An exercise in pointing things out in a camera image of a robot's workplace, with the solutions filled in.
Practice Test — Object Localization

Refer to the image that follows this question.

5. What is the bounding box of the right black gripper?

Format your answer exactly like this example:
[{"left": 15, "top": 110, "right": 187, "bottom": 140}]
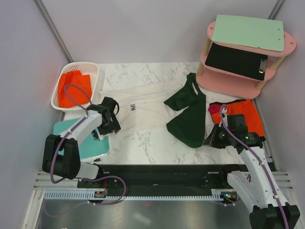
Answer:
[{"left": 202, "top": 123, "right": 234, "bottom": 149}]

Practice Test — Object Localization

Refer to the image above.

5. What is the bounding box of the dark green t shirt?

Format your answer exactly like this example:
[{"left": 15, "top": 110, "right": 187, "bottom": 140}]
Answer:
[{"left": 164, "top": 73, "right": 206, "bottom": 148}]

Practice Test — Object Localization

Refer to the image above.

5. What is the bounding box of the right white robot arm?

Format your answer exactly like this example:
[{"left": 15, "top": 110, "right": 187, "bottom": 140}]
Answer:
[{"left": 203, "top": 113, "right": 300, "bottom": 229}]

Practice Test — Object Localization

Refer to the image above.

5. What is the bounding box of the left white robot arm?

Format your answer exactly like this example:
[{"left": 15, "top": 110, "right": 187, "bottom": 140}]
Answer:
[{"left": 42, "top": 97, "right": 121, "bottom": 187}]

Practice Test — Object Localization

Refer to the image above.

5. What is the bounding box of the magenta t shirt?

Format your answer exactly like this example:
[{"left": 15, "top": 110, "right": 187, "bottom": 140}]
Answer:
[{"left": 208, "top": 103, "right": 222, "bottom": 115}]

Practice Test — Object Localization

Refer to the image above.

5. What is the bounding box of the orange t shirt pile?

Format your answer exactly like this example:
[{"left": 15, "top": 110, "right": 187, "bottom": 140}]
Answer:
[{"left": 211, "top": 99, "right": 265, "bottom": 138}]

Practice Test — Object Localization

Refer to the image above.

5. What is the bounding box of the teal cutting board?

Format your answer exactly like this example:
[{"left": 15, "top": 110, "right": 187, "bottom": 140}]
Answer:
[{"left": 53, "top": 119, "right": 110, "bottom": 162}]

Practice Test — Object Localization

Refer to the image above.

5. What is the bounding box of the orange t shirt in basket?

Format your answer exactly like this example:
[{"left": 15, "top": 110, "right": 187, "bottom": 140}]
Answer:
[{"left": 58, "top": 70, "right": 92, "bottom": 108}]

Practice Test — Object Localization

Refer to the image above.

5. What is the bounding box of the white plastic laundry basket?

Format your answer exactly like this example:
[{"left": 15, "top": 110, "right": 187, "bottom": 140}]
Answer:
[{"left": 51, "top": 62, "right": 100, "bottom": 112}]

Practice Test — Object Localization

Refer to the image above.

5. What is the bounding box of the pink two-tier shelf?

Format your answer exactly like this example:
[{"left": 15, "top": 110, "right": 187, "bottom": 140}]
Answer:
[{"left": 196, "top": 22, "right": 296, "bottom": 99}]

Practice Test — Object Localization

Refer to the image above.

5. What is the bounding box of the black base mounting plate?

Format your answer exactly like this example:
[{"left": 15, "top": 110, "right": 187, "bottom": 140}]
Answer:
[{"left": 49, "top": 164, "right": 278, "bottom": 198}]

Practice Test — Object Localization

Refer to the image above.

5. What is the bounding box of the black clipboard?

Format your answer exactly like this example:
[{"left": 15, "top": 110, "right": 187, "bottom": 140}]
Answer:
[{"left": 205, "top": 43, "right": 268, "bottom": 81}]

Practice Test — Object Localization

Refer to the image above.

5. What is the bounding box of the mint green board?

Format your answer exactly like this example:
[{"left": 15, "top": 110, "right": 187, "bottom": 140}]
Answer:
[{"left": 212, "top": 14, "right": 285, "bottom": 52}]

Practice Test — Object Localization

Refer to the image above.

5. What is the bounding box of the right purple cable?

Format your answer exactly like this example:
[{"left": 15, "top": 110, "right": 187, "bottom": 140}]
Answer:
[{"left": 219, "top": 104, "right": 290, "bottom": 229}]

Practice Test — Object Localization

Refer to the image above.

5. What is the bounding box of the purple cable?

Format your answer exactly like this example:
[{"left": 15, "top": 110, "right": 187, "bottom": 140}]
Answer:
[
  {"left": 42, "top": 83, "right": 126, "bottom": 217},
  {"left": 219, "top": 104, "right": 290, "bottom": 229}
]

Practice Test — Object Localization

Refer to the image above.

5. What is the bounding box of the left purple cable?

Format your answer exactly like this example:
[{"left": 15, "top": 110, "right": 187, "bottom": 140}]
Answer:
[{"left": 42, "top": 83, "right": 126, "bottom": 217}]

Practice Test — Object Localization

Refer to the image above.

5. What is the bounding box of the white slotted cable duct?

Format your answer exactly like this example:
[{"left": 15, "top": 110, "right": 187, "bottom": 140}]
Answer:
[{"left": 43, "top": 189, "right": 235, "bottom": 201}]

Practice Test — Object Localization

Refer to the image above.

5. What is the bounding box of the aluminium frame rail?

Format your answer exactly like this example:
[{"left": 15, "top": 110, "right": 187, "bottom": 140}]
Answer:
[{"left": 33, "top": 170, "right": 294, "bottom": 191}]

